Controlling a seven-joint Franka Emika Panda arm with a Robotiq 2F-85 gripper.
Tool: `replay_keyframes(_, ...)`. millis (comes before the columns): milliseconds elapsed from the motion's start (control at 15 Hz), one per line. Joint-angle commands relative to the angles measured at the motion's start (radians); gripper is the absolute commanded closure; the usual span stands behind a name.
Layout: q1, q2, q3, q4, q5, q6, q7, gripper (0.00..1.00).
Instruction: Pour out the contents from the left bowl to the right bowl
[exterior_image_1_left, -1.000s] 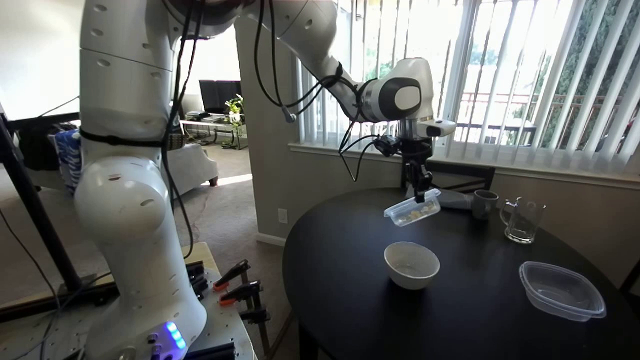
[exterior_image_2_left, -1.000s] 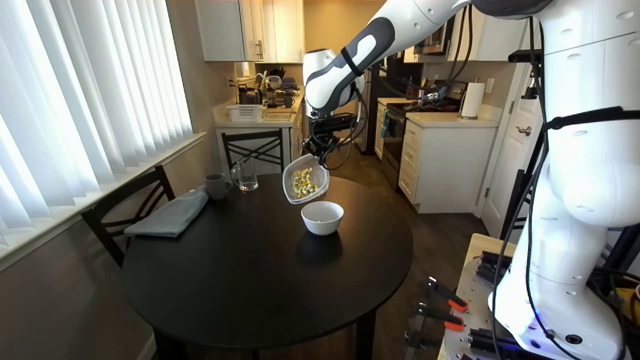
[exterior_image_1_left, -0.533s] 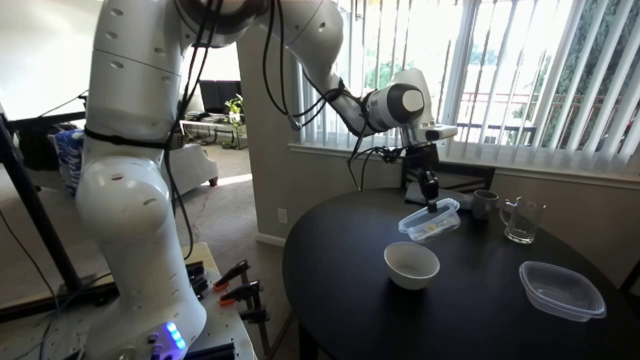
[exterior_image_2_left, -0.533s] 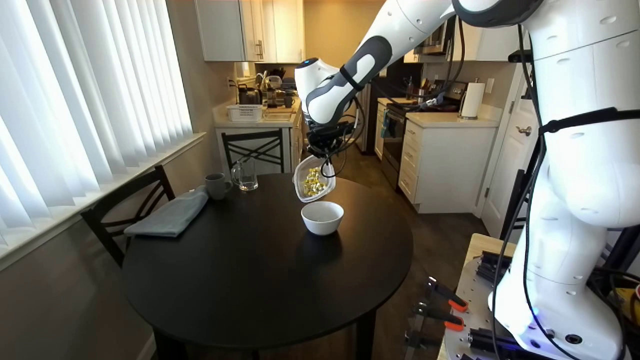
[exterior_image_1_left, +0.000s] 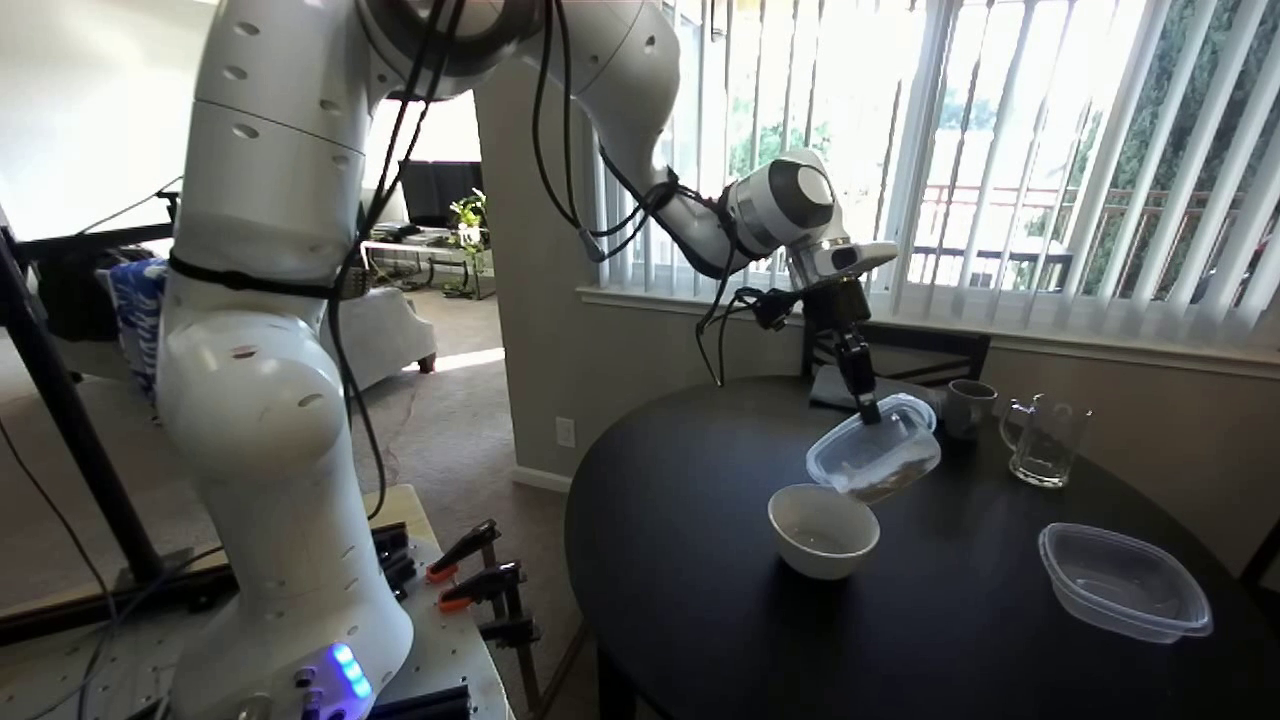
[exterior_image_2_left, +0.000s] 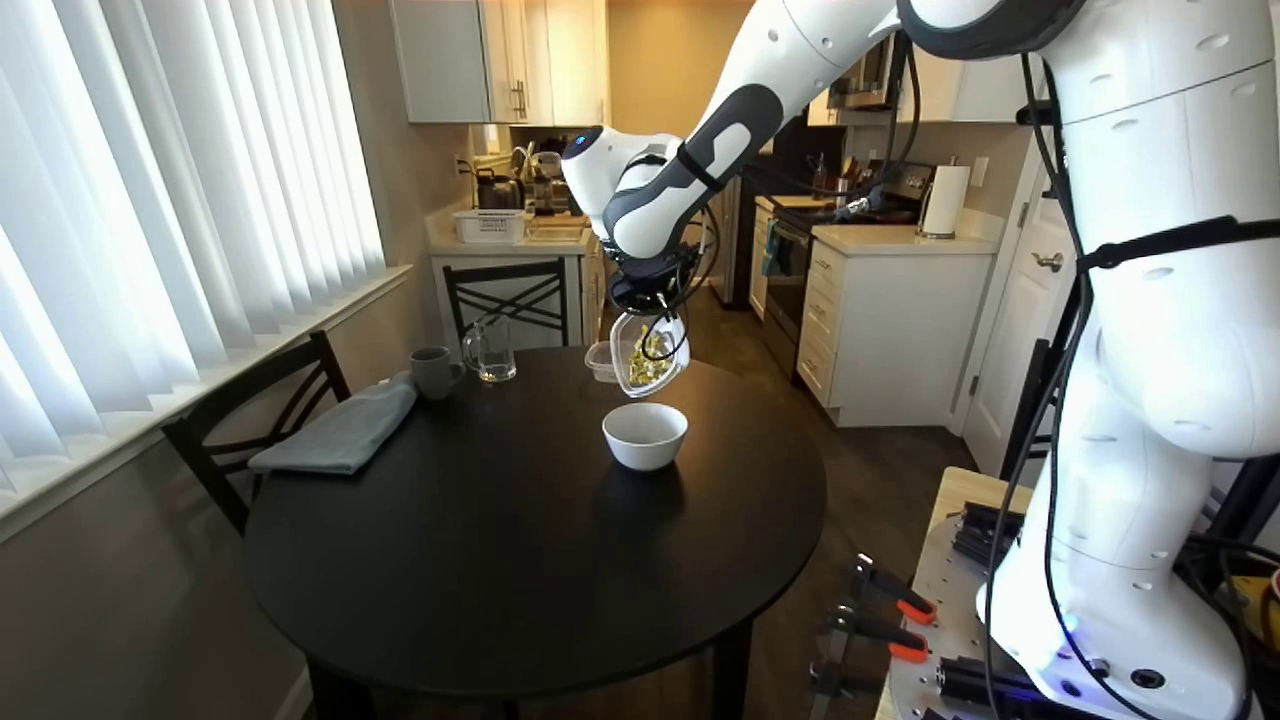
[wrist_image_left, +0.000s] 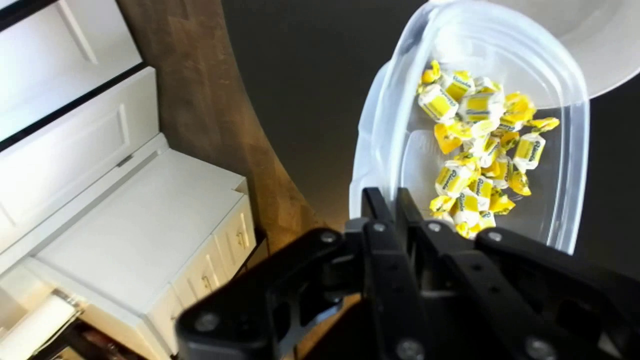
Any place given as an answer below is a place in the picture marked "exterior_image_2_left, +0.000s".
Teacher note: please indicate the small clear plastic container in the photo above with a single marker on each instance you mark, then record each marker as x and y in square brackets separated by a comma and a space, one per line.
[600, 362]

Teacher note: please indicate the clear plastic bowl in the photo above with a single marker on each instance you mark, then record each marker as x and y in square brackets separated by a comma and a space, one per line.
[622, 345]

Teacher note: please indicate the white ceramic bowl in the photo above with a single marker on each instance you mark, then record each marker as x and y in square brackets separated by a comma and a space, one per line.
[645, 445]

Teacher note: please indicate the white plastic basket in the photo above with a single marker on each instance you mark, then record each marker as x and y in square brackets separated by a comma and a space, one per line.
[489, 227]

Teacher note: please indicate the dark kettle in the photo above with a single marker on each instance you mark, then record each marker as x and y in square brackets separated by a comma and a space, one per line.
[497, 190]

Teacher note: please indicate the white counter cabinet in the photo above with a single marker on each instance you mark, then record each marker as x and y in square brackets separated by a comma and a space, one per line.
[560, 290]

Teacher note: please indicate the grey mug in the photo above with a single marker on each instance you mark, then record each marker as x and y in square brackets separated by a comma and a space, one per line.
[433, 372]

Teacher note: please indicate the white vertical window blinds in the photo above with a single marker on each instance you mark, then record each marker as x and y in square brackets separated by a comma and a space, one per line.
[170, 200]

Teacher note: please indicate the white door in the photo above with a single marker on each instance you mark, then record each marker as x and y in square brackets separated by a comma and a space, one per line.
[1020, 340]

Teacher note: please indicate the grey-blue folded cloth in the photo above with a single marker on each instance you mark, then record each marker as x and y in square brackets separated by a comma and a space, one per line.
[345, 432]

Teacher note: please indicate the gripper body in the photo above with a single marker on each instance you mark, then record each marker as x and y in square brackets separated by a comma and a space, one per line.
[640, 284]

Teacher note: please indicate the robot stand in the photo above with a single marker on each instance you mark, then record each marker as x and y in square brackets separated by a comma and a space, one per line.
[950, 600]

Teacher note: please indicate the clear glass mug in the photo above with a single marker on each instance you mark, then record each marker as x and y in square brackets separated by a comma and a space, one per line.
[494, 350]

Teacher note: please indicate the white base cabinet with drawers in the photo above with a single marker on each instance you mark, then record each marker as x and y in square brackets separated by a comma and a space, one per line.
[900, 330]

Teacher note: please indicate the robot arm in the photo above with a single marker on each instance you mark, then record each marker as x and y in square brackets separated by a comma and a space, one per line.
[1150, 300]

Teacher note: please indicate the teal dish towel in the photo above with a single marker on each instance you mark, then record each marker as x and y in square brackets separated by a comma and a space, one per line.
[775, 252]

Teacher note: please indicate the heap of yellow pieces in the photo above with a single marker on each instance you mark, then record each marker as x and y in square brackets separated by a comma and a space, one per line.
[648, 362]

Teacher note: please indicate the white wall cabinets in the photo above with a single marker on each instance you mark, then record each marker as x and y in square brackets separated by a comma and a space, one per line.
[965, 90]
[500, 60]

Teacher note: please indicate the paper towel roll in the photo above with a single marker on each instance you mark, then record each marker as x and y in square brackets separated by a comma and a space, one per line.
[945, 200]

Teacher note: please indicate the black wooden chair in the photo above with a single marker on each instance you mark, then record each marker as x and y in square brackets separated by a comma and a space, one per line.
[255, 385]
[505, 272]

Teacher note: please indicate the microwave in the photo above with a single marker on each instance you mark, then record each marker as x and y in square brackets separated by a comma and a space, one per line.
[868, 80]

